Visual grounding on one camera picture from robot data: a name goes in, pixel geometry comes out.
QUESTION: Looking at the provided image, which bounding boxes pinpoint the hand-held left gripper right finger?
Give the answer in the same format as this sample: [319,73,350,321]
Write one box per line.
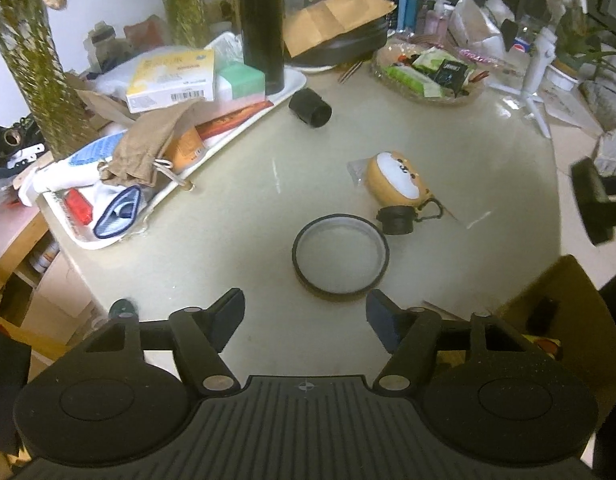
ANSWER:
[365,288,539,397]

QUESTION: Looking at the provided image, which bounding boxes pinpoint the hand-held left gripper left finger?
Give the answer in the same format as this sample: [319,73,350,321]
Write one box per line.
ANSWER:
[80,287,246,397]

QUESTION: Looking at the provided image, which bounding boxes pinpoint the black thin ring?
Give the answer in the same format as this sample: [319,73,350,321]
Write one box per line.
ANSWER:
[292,214,390,302]

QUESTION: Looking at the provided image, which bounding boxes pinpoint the small black cap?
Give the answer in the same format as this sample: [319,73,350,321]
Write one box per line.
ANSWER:
[377,205,415,236]

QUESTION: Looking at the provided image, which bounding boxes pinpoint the brown cardboard box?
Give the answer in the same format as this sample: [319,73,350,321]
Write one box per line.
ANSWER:
[493,254,616,456]

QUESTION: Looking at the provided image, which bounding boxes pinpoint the brown bear toy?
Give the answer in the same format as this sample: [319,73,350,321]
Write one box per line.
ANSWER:
[365,150,446,223]

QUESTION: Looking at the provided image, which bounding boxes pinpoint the clear plastic wrapper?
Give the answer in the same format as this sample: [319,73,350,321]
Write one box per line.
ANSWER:
[347,159,376,187]

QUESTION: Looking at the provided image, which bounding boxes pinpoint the black lens cylinder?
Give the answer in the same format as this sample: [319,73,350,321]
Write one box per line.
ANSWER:
[288,87,334,128]

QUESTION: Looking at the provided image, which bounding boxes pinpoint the cream fringed blanket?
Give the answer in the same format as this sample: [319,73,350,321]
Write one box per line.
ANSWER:
[578,77,616,173]

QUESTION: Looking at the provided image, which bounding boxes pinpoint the white paper sheets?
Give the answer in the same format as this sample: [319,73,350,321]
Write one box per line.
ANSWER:
[535,85,606,139]

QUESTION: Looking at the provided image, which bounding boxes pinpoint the dark green round lid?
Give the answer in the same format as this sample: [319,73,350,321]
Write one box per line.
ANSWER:
[110,297,139,318]

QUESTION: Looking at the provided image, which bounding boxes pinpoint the potted plant white pot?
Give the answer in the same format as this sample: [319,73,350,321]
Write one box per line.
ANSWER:
[545,0,616,92]

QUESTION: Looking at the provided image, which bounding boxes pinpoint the white gimbal tripod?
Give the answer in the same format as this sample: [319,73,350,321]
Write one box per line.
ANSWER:
[490,0,574,138]

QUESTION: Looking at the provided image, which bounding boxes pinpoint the blue and white pouch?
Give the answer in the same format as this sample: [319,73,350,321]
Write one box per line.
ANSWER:
[93,185,143,240]

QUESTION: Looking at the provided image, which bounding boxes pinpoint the orange packet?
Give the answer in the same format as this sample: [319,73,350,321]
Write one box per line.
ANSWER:
[165,125,206,173]

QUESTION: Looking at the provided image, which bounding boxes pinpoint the cola bottle blue label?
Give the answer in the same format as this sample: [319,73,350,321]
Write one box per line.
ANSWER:
[510,15,536,56]

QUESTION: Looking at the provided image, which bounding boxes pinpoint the red lighter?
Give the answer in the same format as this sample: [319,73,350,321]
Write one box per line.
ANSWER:
[63,187,94,226]

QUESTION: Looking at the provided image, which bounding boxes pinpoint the brown cloth pouch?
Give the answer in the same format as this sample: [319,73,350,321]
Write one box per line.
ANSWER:
[99,99,204,188]

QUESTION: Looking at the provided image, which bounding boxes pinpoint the long red packet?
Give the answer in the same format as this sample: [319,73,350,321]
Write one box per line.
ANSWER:
[195,100,274,141]

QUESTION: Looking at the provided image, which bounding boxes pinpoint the pink striped stick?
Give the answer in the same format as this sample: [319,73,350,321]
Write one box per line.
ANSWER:
[455,47,499,63]

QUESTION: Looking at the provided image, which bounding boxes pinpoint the black sachet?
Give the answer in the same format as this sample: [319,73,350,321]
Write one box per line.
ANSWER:
[433,59,464,96]

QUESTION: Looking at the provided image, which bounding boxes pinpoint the white and blue tube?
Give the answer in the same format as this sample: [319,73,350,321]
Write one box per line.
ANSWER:
[18,130,129,206]

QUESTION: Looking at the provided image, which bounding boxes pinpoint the white plastic bag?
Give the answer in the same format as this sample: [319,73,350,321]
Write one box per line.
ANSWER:
[448,0,506,48]

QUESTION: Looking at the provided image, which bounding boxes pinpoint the glass snack dish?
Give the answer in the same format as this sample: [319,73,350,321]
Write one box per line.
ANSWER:
[370,42,489,106]

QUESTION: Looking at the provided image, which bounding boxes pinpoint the wooden side shelf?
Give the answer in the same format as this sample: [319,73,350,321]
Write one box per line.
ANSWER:
[0,195,114,361]

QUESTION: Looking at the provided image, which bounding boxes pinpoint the light green packet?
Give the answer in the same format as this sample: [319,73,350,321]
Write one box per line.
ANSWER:
[413,47,451,73]

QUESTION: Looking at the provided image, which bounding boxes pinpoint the green and white box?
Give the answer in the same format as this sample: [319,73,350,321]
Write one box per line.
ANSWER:
[213,64,266,106]

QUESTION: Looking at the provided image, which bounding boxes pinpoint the green wipe packet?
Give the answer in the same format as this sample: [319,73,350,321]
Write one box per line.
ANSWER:
[385,65,441,98]

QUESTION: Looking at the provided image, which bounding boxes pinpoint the white plastic tray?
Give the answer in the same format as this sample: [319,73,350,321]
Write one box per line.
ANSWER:
[40,30,309,251]

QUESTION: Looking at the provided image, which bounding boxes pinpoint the yellow medicine box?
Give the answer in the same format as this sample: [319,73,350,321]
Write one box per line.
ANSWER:
[125,49,216,114]

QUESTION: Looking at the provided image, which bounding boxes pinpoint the pink bottle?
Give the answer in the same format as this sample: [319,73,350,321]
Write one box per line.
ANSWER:
[427,0,451,36]

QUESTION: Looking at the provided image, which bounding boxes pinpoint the pair of chopsticks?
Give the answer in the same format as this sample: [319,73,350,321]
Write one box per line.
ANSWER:
[337,60,364,85]

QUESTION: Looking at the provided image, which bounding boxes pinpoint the clear blister packet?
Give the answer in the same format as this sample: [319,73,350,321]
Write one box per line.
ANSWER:
[208,35,244,66]

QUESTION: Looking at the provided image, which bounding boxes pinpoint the blue carton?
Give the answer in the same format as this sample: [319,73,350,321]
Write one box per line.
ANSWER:
[395,0,429,31]

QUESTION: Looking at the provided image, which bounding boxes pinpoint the black round pan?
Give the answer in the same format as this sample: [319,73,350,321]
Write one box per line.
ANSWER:
[288,17,389,68]

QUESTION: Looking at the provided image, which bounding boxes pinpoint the black thermos bottle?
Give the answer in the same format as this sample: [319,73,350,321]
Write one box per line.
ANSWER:
[238,0,286,96]

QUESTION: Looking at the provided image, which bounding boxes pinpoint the glass vase green stems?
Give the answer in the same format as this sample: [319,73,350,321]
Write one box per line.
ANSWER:
[150,0,209,48]

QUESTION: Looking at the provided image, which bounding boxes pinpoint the tall glass vase dried flowers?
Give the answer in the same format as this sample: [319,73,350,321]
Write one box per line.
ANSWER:
[0,0,129,158]

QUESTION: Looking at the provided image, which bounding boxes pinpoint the brown paper envelope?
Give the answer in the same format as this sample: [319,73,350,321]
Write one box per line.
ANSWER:
[283,0,396,58]

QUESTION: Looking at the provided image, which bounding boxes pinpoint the black camera device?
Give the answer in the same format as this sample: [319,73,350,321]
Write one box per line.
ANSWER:
[0,117,44,171]

